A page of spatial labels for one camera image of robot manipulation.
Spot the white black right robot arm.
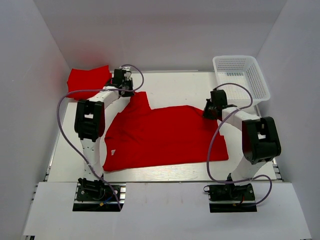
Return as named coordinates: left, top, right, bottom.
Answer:
left=203, top=88, right=282, bottom=200

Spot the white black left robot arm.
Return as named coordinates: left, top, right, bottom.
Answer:
left=74, top=65, right=134, bottom=177

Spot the folded red t-shirt stack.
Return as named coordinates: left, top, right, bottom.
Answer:
left=67, top=65, right=112, bottom=93

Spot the white perforated plastic basket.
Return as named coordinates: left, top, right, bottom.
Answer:
left=212, top=55, right=271, bottom=107

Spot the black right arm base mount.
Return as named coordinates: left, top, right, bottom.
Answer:
left=203, top=183, right=257, bottom=213

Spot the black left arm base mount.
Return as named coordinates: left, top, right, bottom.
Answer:
left=72, top=178, right=125, bottom=212

